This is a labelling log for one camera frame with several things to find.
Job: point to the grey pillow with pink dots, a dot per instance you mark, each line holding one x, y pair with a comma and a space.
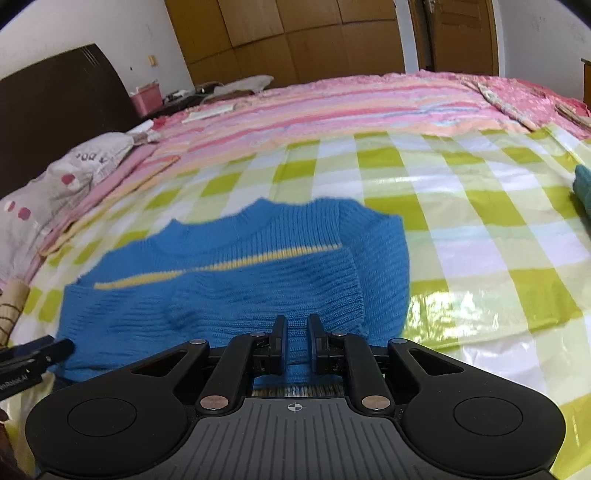
29, 214

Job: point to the grey cloth on nightstand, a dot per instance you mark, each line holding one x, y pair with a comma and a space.
248, 85

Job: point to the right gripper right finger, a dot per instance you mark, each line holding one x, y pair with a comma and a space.
350, 357

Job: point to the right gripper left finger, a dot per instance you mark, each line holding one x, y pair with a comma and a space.
238, 364

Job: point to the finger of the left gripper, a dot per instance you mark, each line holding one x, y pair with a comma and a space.
17, 351
41, 360

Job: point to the wooden wardrobe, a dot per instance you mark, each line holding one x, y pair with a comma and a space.
293, 41

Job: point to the dark wooden headboard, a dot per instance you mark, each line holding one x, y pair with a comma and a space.
54, 105

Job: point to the wooden side cabinet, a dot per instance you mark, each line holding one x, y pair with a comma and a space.
586, 81

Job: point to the teal folded garment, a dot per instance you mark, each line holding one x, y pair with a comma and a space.
582, 187

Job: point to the wooden door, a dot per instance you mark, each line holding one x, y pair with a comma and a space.
457, 36

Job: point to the white paper on bed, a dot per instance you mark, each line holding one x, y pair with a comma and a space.
208, 113

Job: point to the pink plastic bin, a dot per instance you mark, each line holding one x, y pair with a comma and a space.
146, 98

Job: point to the pink striped bed cover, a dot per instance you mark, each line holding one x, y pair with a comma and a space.
423, 102

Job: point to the beige brown striped pillow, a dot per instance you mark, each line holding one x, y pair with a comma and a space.
12, 301

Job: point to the blue striped knit sweater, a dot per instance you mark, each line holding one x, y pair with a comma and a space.
334, 258

